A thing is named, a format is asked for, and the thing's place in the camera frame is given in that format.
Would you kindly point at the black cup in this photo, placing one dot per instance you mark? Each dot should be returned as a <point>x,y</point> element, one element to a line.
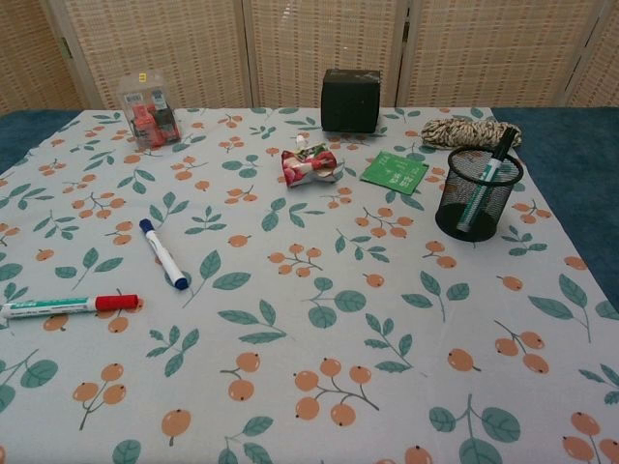
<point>454,217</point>

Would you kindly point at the white marker blue cap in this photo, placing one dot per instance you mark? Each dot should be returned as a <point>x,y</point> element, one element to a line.
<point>162,253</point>

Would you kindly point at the green marker black cap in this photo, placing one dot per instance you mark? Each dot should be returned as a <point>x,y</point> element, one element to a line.
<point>488,176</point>

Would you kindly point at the green white marker red cap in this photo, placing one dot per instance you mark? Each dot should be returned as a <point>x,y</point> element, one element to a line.
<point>58,307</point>

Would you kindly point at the crumpled red snack pouch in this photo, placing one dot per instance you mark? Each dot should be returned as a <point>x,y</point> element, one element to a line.
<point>307,166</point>

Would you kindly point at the leaf and berry tablecloth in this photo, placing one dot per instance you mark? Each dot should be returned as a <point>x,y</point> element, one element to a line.
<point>309,328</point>

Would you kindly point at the green sachet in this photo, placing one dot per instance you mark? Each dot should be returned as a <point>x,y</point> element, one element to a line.
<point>394,171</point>

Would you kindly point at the black cube box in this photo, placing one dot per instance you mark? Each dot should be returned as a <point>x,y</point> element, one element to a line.
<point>350,104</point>

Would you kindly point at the woven folding screen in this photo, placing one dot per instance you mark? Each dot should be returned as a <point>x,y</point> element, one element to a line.
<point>290,48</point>

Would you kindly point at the clear plastic box red items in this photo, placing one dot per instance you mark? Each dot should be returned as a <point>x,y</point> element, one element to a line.
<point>150,121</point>

